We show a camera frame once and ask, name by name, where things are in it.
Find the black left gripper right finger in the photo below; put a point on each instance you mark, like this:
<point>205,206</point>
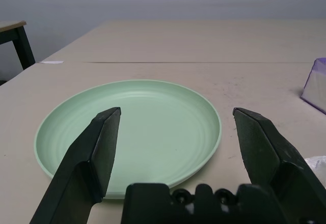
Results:
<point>267,152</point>

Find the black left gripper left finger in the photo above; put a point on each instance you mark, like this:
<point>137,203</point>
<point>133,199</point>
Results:
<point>84,157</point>

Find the white tissue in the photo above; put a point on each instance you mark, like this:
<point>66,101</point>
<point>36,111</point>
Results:
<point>317,165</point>

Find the green plastic plate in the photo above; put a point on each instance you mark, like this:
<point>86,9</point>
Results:
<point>158,122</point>

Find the purple tissue box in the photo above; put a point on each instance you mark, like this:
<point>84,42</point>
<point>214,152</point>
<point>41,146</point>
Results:
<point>315,86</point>

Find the white tape strip on table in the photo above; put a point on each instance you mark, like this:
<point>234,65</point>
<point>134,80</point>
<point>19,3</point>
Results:
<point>52,62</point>

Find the side table with black frame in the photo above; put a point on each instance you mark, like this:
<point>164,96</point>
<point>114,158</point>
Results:
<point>20,43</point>

